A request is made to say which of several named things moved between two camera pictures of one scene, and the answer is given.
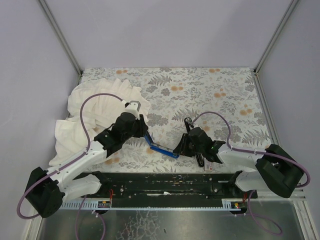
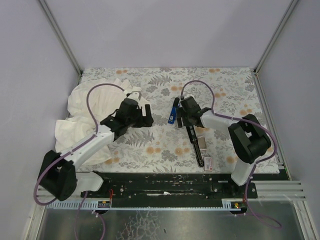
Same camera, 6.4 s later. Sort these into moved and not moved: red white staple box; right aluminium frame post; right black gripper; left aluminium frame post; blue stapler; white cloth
Moved: blue stapler; right black gripper
Not moved: red white staple box; left aluminium frame post; white cloth; right aluminium frame post
